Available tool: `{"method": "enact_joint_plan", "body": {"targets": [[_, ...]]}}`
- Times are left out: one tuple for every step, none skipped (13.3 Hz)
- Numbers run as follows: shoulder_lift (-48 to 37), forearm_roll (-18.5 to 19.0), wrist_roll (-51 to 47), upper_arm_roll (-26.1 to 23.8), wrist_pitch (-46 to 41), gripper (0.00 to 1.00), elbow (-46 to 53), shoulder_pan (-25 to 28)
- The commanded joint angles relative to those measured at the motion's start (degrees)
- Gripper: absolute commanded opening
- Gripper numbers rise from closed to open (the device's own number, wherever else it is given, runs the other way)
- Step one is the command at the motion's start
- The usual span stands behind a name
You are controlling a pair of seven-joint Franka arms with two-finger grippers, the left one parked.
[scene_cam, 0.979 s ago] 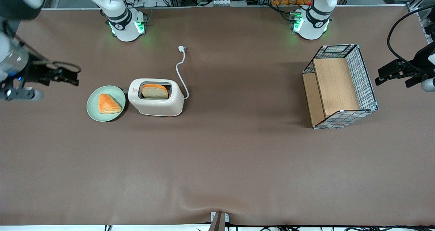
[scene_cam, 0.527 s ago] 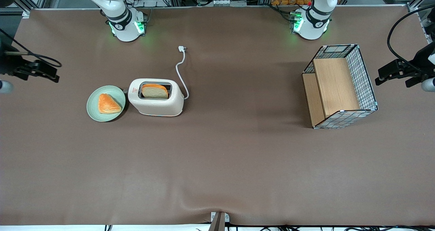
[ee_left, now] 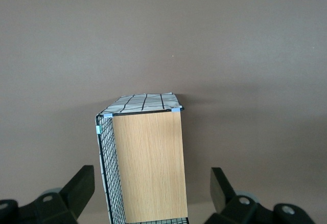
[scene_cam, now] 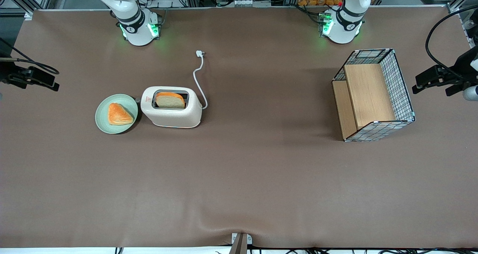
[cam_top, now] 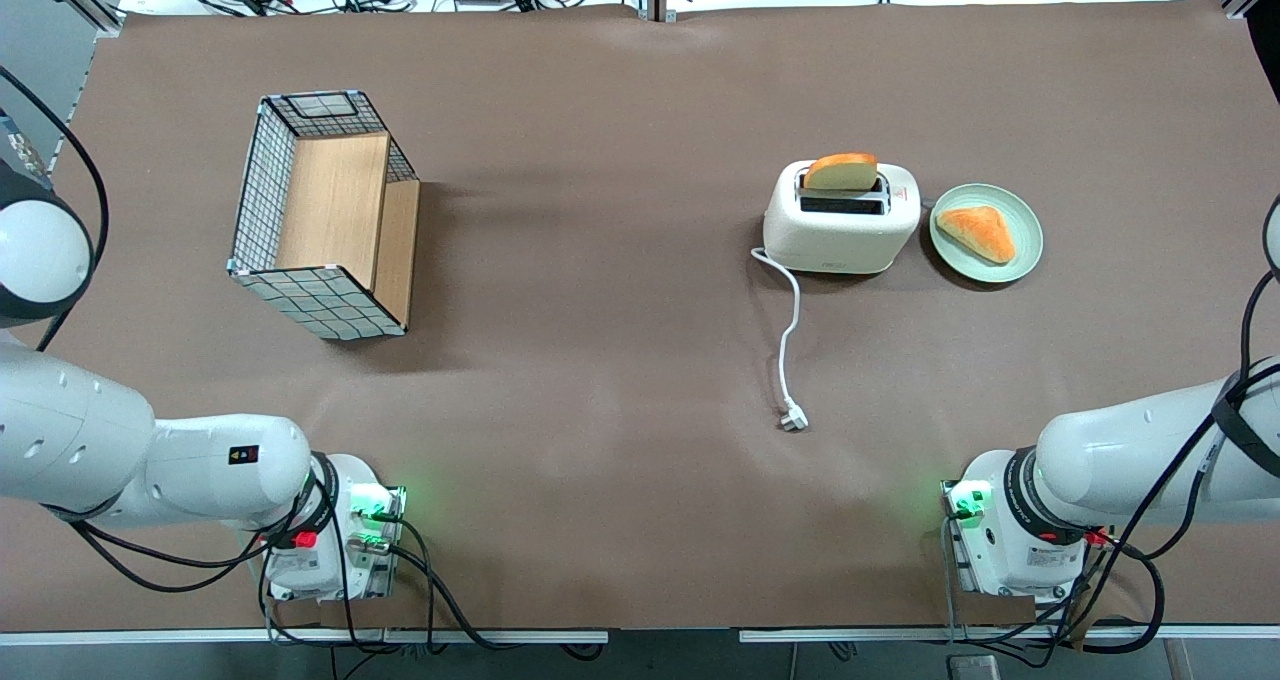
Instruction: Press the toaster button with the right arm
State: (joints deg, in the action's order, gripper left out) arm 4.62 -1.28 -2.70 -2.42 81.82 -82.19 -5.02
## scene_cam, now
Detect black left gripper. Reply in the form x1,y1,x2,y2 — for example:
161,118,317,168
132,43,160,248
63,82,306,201
412,46,478,96

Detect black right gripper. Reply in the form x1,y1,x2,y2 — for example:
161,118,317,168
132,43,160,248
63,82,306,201
0,58,60,92

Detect white two-slot toaster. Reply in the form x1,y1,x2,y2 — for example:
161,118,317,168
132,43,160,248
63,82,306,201
140,86,203,128

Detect wooden step shelf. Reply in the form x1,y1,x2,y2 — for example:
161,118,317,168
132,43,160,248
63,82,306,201
332,63,396,140

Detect pale green round plate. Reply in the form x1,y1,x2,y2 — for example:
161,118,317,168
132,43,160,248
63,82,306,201
95,94,139,134

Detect orange triangular pastry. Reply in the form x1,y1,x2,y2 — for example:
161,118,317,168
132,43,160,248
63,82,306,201
108,103,134,126

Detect bread slice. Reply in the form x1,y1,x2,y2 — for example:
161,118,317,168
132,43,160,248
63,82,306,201
155,92,186,109

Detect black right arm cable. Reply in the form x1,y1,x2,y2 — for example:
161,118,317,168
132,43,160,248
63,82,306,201
0,37,60,75

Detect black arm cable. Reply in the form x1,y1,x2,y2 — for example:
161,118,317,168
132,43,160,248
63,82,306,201
0,37,60,75
425,6,478,83

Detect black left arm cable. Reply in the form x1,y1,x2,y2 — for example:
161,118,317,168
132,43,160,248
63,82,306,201
425,6,478,83

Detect wire grid basket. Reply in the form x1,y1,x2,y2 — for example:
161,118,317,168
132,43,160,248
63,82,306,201
332,49,416,142

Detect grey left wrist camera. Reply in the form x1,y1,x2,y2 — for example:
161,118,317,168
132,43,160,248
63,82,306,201
462,85,478,102

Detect white power cord with plug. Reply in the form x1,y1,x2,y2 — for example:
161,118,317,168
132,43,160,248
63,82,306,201
193,50,208,110

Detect grey metal camera bracket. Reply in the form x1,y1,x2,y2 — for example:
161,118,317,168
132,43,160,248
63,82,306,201
231,233,253,254

